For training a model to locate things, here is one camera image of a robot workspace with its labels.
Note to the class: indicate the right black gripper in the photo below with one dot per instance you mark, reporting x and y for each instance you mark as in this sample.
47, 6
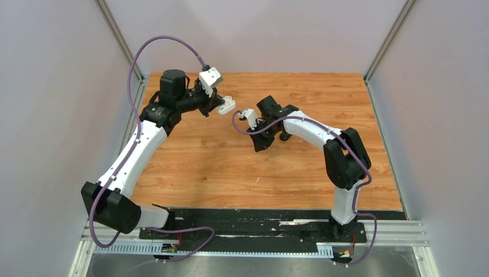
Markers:
261, 144

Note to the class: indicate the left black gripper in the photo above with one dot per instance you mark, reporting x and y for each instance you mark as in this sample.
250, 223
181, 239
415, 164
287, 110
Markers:
211, 103

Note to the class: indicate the black charging case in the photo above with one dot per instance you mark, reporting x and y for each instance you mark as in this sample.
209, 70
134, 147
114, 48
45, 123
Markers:
284, 136

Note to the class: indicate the white charging case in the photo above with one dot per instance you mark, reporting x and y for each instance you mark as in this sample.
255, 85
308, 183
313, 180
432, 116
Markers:
228, 106

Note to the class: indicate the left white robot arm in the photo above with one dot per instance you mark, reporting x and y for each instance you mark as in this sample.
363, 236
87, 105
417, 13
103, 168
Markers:
108, 201

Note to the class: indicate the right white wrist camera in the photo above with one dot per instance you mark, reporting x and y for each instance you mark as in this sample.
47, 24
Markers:
250, 116

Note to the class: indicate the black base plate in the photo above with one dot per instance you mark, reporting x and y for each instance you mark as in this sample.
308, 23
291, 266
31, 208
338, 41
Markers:
258, 230

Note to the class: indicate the aluminium frame rail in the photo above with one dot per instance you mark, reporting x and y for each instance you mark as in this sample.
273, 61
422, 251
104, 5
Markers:
379, 233

